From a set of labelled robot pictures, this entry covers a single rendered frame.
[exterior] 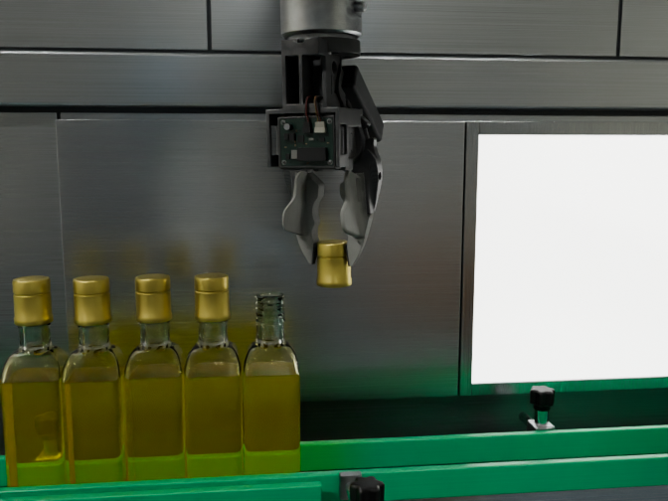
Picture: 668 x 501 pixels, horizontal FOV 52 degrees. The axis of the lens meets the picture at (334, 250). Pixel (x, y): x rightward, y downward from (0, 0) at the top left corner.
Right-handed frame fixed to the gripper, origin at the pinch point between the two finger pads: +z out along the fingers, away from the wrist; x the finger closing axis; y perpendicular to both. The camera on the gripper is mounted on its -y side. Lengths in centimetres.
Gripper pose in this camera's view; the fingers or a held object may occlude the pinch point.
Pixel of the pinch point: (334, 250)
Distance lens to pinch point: 69.5
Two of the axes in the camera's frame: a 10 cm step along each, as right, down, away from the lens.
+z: 0.2, 9.9, 1.6
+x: 9.3, 0.4, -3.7
